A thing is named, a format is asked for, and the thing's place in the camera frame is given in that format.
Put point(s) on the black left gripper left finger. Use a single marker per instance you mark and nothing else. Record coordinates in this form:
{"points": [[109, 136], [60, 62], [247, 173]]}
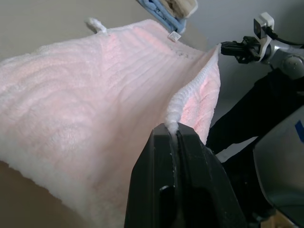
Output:
{"points": [[152, 185]]}

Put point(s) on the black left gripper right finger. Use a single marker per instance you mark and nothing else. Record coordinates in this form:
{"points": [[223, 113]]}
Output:
{"points": [[202, 190]]}

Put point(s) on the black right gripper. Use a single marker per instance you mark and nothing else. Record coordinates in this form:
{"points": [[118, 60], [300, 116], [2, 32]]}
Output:
{"points": [[248, 48]]}

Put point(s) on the pink fluffy towel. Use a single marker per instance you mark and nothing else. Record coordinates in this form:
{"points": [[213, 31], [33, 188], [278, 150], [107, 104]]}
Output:
{"points": [[90, 95]]}

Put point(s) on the beige folded towel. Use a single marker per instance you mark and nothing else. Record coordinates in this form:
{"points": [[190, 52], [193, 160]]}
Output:
{"points": [[180, 7]]}

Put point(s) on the blue folded towel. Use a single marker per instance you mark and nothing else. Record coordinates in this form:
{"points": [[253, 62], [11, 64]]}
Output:
{"points": [[164, 16]]}

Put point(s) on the silver robot torso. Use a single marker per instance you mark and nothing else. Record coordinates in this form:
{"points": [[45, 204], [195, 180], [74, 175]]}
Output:
{"points": [[280, 166]]}

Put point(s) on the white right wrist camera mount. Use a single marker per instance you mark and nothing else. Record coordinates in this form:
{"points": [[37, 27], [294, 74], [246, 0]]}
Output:
{"points": [[264, 28]]}

